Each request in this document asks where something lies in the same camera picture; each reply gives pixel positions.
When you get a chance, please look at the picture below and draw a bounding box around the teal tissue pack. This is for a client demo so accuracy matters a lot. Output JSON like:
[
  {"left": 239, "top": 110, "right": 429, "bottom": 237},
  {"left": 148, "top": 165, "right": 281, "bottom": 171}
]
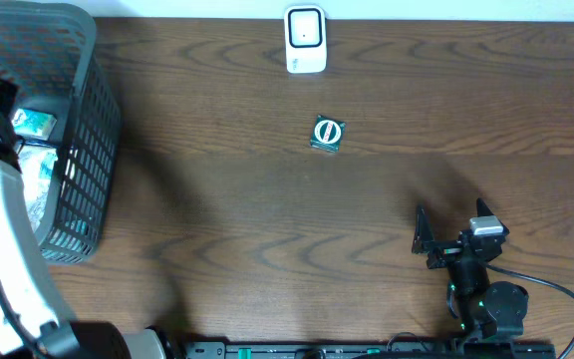
[{"left": 12, "top": 109, "right": 57, "bottom": 140}]

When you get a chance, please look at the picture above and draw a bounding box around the white blue-edged snack bag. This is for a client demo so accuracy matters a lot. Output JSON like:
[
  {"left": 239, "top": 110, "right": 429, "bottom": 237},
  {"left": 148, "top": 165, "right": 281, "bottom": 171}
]
[{"left": 19, "top": 145, "right": 58, "bottom": 230}]

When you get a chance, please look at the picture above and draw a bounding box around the dark green round-logo box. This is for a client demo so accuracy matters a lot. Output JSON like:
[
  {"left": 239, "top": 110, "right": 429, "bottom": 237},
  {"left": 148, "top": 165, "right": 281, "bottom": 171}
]
[{"left": 310, "top": 115, "right": 346, "bottom": 153}]

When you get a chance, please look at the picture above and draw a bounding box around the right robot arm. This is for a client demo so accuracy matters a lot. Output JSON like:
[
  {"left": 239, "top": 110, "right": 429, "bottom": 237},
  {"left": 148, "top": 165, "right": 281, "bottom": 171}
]
[{"left": 412, "top": 198, "right": 529, "bottom": 341}]

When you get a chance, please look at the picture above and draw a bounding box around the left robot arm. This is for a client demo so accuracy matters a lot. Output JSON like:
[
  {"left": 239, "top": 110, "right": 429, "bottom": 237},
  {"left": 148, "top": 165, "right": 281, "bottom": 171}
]
[{"left": 0, "top": 78, "right": 174, "bottom": 359}]

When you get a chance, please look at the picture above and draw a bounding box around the white barcode scanner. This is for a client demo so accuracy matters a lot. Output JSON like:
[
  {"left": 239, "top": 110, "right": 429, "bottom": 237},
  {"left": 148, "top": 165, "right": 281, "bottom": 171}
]
[{"left": 283, "top": 5, "right": 328, "bottom": 74}]

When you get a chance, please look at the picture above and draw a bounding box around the grey plastic mesh basket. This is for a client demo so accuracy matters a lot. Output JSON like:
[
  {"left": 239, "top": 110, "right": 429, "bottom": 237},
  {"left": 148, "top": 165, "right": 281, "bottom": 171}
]
[{"left": 0, "top": 1, "right": 123, "bottom": 264}]

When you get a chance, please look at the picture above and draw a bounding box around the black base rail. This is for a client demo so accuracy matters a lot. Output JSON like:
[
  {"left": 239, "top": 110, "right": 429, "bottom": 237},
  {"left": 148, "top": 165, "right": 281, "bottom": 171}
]
[{"left": 179, "top": 337, "right": 556, "bottom": 359}]

